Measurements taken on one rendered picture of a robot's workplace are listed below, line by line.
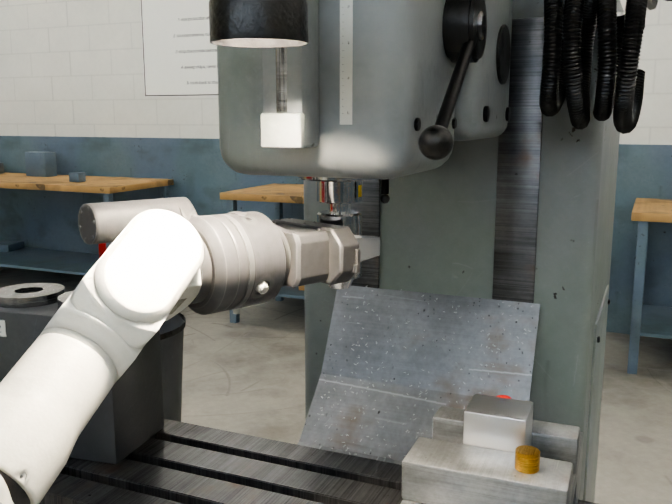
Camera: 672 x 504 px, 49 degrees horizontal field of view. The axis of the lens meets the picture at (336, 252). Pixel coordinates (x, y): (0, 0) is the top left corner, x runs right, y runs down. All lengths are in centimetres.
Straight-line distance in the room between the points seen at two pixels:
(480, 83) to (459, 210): 32
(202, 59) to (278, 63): 525
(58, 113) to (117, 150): 69
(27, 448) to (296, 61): 36
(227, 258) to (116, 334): 13
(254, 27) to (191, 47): 543
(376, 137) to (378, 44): 8
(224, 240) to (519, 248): 57
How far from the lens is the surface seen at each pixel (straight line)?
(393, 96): 65
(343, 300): 118
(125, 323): 55
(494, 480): 70
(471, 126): 83
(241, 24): 53
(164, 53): 609
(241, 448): 100
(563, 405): 115
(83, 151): 662
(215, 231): 64
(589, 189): 108
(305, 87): 64
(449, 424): 81
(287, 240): 69
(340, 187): 74
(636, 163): 490
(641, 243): 415
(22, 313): 100
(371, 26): 66
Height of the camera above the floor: 137
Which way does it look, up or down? 10 degrees down
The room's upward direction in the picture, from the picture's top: straight up
